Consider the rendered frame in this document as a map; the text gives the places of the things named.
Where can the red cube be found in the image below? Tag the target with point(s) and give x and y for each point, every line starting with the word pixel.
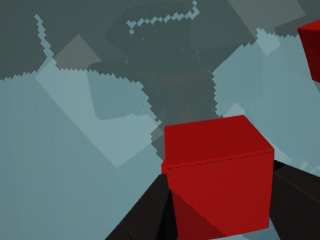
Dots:
pixel 220 172
pixel 310 37
pixel 163 168

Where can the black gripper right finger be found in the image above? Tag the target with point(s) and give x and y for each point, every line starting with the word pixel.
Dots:
pixel 295 203

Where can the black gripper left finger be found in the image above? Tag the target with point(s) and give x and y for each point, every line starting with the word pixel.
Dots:
pixel 152 218

